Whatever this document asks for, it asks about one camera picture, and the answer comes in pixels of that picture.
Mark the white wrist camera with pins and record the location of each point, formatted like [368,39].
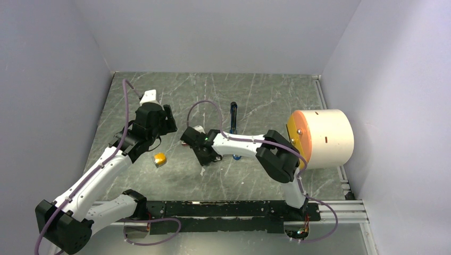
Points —
[199,129]
[149,96]

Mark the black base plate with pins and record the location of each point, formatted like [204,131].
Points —
[270,216]

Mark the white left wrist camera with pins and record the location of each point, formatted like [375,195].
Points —
[149,96]

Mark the aluminium rail frame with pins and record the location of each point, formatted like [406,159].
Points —
[316,139]

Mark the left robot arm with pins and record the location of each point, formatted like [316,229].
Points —
[71,219]

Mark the white cylinder with coloured lid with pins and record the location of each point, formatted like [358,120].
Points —
[323,137]

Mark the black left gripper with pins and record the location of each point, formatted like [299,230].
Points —
[168,124]

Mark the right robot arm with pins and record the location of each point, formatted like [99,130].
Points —
[278,157]

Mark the yellow capped round object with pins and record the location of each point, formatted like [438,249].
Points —
[159,159]

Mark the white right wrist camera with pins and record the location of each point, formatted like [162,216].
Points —
[199,129]

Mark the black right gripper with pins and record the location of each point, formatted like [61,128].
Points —
[203,161]

